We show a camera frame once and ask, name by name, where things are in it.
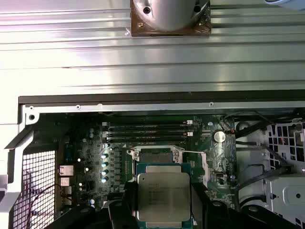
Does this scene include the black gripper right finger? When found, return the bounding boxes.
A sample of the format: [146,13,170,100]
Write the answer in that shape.
[191,182,296,229]

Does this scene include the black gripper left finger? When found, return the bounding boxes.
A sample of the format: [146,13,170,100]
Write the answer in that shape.
[49,181,139,229]

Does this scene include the silver CPU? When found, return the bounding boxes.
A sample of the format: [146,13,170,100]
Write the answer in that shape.
[135,163,192,229]

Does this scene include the RAM slot with black clips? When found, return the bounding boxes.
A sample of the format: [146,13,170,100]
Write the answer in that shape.
[104,126,189,133]
[104,137,189,144]

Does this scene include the RAM slot with white clips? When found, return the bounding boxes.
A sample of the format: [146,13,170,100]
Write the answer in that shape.
[102,131,193,138]
[102,120,193,127]

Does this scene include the green motherboard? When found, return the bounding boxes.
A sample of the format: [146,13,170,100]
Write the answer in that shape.
[54,114,237,215]

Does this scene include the silver coin cell battery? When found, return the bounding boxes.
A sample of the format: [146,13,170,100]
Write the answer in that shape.
[212,129,226,144]

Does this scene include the silver metal drive cage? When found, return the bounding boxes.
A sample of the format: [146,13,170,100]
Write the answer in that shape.
[262,119,305,229]

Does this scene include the black and silver PC case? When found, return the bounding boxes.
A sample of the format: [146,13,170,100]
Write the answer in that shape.
[4,89,305,229]

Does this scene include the flat black cable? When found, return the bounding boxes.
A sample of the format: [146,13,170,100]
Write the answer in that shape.
[235,140,295,210]

